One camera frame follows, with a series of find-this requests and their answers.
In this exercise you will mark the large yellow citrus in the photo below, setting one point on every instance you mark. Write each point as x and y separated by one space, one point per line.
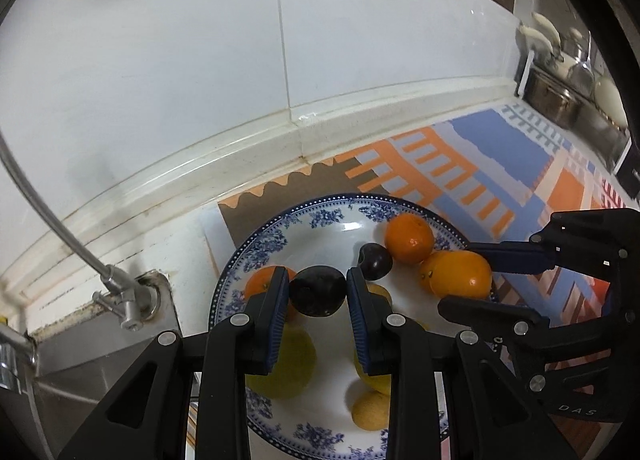
375 384

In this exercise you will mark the white dish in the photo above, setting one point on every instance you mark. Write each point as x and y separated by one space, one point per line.
612 100

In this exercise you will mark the large orange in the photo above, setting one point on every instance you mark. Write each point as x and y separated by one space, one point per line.
460 274
409 238

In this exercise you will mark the blue patterned white plate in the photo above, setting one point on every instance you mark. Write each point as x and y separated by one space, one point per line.
325 235

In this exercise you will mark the green apple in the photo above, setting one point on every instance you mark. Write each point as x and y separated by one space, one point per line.
295 365

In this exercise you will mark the stainless steel sink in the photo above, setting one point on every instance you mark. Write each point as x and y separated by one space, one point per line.
90 380

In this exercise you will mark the metal faucet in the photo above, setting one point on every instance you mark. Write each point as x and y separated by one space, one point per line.
65 235

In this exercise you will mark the small tangerine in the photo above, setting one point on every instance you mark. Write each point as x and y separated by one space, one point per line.
260 285

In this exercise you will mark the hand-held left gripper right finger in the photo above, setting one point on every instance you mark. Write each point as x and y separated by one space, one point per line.
357 322

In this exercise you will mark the dark purple plum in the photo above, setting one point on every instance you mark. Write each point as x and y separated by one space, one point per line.
376 261
318 291

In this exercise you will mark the small tan round fruit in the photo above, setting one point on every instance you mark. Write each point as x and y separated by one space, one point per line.
371 412

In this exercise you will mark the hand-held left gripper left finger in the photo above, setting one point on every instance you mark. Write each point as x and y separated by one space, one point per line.
280 322

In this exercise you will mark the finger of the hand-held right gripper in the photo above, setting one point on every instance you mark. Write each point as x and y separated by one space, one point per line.
490 312
510 257

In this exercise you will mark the colourful patterned mat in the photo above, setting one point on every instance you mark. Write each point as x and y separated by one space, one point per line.
500 155

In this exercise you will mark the stainless steel pot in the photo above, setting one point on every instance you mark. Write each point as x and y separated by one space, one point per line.
550 95

